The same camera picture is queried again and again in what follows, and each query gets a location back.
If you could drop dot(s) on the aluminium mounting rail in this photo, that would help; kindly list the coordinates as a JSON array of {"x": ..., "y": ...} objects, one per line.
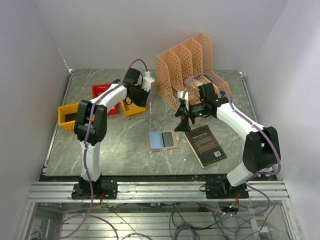
[{"x": 153, "y": 192}]

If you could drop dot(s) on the yellow bin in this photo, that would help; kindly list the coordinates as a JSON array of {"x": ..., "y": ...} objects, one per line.
[
  {"x": 131, "y": 109},
  {"x": 62, "y": 111}
]

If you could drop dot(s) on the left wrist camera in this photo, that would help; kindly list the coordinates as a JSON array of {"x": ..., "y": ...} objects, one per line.
[{"x": 147, "y": 81}]

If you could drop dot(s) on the black item in yellow bin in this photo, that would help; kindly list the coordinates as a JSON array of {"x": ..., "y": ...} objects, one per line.
[{"x": 70, "y": 117}]

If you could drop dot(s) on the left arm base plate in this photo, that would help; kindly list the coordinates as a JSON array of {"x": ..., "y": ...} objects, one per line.
[{"x": 104, "y": 188}]

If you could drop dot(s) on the orange plastic file organizer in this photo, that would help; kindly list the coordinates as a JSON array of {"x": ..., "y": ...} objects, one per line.
[{"x": 176, "y": 66}]

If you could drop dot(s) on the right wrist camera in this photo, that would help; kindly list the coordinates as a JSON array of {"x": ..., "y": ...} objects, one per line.
[{"x": 183, "y": 98}]

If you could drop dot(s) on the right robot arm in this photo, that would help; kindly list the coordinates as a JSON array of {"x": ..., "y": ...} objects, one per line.
[{"x": 261, "y": 144}]

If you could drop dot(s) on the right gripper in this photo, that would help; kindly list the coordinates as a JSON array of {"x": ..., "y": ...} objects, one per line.
[{"x": 183, "y": 125}]

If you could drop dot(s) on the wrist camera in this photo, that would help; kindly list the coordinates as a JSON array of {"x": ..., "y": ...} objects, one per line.
[
  {"x": 183, "y": 98},
  {"x": 147, "y": 81}
]

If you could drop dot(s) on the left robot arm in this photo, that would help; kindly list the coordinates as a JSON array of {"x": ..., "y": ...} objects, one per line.
[{"x": 91, "y": 118}]

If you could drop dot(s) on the black credit card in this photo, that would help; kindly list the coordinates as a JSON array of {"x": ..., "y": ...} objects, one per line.
[{"x": 168, "y": 139}]

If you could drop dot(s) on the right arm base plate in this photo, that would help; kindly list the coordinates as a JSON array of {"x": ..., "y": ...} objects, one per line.
[{"x": 223, "y": 190}]

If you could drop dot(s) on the black book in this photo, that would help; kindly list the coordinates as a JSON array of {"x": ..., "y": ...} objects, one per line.
[{"x": 205, "y": 146}]

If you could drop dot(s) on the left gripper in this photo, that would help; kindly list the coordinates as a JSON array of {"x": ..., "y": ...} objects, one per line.
[{"x": 143, "y": 101}]

